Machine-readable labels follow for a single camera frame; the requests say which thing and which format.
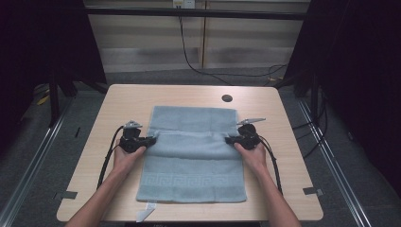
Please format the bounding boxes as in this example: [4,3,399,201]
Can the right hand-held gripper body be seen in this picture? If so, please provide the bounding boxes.
[235,117,267,151]

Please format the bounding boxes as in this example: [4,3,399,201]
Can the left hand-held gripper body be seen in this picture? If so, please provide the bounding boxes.
[118,119,149,155]

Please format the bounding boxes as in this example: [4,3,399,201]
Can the light blue towel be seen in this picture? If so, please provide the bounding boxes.
[135,105,249,223]

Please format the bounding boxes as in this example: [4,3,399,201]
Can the person's left hand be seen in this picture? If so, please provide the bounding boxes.
[112,140,148,179]

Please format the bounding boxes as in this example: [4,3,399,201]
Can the person's right hand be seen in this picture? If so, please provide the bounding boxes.
[233,140,269,179]

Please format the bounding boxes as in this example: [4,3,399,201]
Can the grey tape strip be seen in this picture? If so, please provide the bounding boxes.
[303,186,324,197]
[61,190,78,201]

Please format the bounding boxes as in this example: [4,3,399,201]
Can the black curtain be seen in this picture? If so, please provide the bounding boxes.
[0,0,108,155]
[283,0,401,197]

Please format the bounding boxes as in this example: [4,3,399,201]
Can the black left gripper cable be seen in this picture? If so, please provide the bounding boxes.
[96,125,125,190]

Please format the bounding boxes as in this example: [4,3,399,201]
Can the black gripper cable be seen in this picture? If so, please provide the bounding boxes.
[96,125,125,190]
[257,135,284,196]

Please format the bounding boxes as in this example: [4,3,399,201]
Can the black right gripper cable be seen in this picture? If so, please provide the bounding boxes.
[257,135,284,196]

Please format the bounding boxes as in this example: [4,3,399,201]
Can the long black wall cable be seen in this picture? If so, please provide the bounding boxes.
[177,15,288,87]

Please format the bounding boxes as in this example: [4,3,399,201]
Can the black floor cables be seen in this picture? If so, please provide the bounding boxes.
[291,91,329,159]

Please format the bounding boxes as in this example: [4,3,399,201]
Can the black metal stand post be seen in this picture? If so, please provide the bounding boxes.
[48,74,61,129]

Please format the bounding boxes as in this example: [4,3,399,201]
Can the aluminium floor rail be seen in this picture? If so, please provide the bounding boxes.
[297,98,374,227]
[0,97,73,227]

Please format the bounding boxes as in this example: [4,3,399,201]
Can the black horizontal frame bar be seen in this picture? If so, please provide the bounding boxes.
[84,7,307,22]

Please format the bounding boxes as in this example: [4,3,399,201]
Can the white wall socket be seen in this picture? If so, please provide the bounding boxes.
[172,0,197,9]

